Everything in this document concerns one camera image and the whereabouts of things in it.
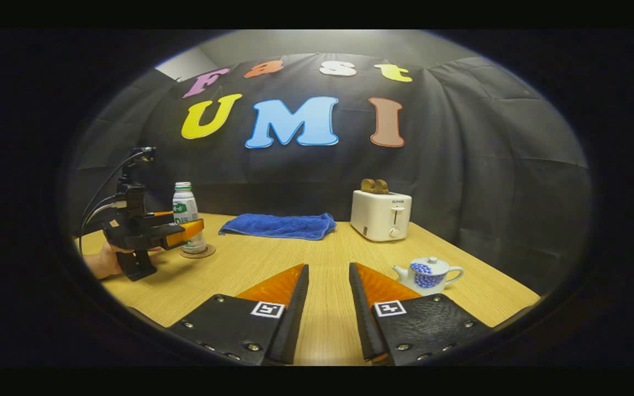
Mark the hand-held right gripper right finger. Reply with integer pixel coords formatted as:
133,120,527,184
348,262,495,366

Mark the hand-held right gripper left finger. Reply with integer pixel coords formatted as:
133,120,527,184
167,263,310,366

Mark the white green-label water bottle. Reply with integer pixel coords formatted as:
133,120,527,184
172,182,207,254

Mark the round brown coaster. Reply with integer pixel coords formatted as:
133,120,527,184
179,244,217,259

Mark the white blue teacup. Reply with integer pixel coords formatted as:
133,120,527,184
393,256,465,296

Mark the blue towel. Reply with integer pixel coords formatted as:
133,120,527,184
218,213,337,241

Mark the white toaster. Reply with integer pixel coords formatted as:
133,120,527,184
350,190,413,243

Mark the black backdrop cloth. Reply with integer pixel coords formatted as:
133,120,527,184
67,52,593,295

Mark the black cable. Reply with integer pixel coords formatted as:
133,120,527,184
78,150,144,243
82,195,130,229

